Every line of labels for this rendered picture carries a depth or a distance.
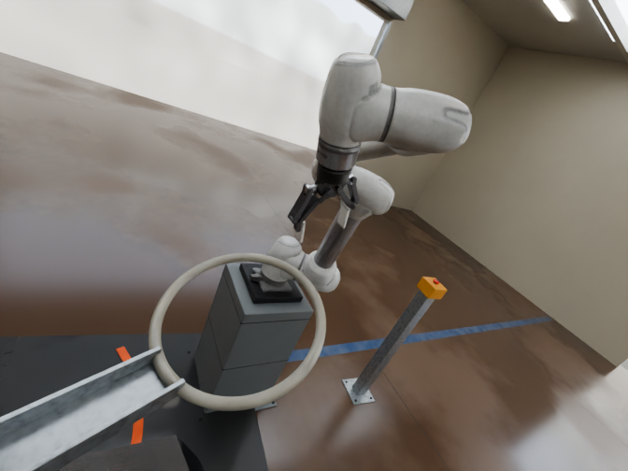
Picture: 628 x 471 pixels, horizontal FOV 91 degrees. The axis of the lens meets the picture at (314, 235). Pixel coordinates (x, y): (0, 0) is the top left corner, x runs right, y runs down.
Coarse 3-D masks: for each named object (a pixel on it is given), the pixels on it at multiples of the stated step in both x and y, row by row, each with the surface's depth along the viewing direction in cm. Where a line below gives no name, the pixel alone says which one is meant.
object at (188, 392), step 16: (224, 256) 103; (240, 256) 104; (256, 256) 105; (192, 272) 96; (288, 272) 103; (176, 288) 92; (304, 288) 100; (160, 304) 87; (320, 304) 94; (160, 320) 84; (320, 320) 90; (160, 336) 82; (320, 336) 87; (320, 352) 84; (160, 368) 75; (304, 368) 80; (288, 384) 76; (192, 400) 72; (208, 400) 72; (224, 400) 72; (240, 400) 72; (256, 400) 73; (272, 400) 74
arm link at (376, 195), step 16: (368, 176) 110; (368, 192) 109; (384, 192) 110; (368, 208) 113; (384, 208) 113; (336, 224) 128; (352, 224) 124; (336, 240) 132; (304, 256) 157; (320, 256) 145; (336, 256) 143; (304, 272) 153; (320, 272) 149; (336, 272) 157; (320, 288) 156
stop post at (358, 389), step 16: (432, 288) 185; (416, 304) 196; (400, 320) 205; (416, 320) 200; (400, 336) 204; (384, 352) 213; (368, 368) 224; (352, 384) 238; (368, 384) 227; (352, 400) 225; (368, 400) 231
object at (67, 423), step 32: (160, 352) 78; (96, 384) 67; (128, 384) 72; (160, 384) 74; (32, 416) 59; (64, 416) 62; (96, 416) 64; (128, 416) 63; (0, 448) 55; (32, 448) 56; (64, 448) 55
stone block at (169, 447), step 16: (128, 448) 100; (144, 448) 100; (160, 448) 100; (176, 448) 100; (80, 464) 89; (96, 464) 89; (112, 464) 89; (128, 464) 89; (144, 464) 89; (160, 464) 89; (176, 464) 89; (192, 464) 94
